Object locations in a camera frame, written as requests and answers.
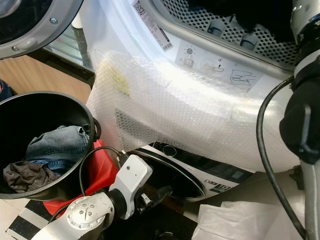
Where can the white dryer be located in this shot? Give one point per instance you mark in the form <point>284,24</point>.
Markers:
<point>110,30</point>

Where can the round silver dryer door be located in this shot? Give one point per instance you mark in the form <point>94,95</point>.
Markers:
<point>55,30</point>

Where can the grey perforated lint filter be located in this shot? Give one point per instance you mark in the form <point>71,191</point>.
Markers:
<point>200,30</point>

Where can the black white striped mat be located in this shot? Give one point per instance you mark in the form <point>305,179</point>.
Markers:
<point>25,222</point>

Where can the blue waste bin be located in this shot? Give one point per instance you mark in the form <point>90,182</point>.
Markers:
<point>5,90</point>

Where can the clear bubble wrap sheet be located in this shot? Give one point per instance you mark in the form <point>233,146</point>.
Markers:
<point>180,120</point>

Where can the white barcode sticker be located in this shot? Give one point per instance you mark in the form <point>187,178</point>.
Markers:
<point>152,24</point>

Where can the red plastic stool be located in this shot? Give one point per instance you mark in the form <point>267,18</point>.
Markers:
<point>105,165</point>

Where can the white washing machine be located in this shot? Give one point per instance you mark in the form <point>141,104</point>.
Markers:
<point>225,172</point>

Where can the black plastic laundry bucket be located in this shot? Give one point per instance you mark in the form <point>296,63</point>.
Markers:
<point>25,120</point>

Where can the white crumpled plastic sheet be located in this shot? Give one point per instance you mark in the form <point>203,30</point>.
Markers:
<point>245,220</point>

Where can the blue denim jeans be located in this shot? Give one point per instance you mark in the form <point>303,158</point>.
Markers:
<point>57,145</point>

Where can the grey brown crumpled garment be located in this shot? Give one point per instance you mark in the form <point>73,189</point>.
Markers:
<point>27,176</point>

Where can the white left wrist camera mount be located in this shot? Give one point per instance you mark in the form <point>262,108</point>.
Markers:
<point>132,177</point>

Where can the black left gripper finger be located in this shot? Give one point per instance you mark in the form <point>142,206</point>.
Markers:
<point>165,192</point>

